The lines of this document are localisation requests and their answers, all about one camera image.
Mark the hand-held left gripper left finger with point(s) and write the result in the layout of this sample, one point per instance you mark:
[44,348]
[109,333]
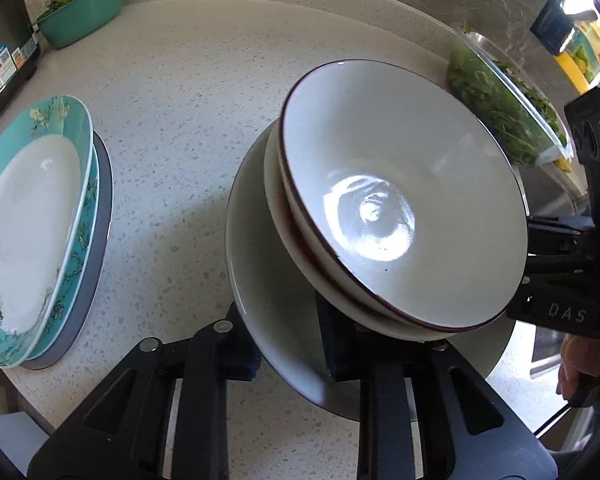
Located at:
[237,365]

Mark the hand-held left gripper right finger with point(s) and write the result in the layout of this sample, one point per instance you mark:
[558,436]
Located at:
[337,345]

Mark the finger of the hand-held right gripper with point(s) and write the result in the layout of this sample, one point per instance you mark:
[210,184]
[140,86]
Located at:
[560,224]
[560,267]

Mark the large white plate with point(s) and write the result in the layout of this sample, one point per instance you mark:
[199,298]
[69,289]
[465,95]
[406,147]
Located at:
[260,260]

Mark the brown-rimmed white bowl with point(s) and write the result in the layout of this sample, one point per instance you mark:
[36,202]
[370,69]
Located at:
[380,160]
[271,180]

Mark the teal floral rim plate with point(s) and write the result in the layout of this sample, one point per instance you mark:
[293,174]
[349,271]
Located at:
[30,210]
[82,230]

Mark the person's right hand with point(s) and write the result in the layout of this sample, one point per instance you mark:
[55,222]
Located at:
[580,365]

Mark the clear glass bowl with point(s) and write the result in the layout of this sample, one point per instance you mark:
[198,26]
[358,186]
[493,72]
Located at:
[540,125]

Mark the grey round plate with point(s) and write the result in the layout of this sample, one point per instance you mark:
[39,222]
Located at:
[102,220]
[490,350]

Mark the yellow green packet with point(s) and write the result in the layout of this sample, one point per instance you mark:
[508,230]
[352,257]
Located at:
[587,50]

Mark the dark blue packet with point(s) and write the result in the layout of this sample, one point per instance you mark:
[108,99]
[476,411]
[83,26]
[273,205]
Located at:
[555,20]

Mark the teal plastic basin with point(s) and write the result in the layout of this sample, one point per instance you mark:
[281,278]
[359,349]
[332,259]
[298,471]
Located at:
[80,25]

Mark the stainless steel kitchen appliance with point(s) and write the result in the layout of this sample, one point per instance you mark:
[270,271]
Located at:
[0,25]

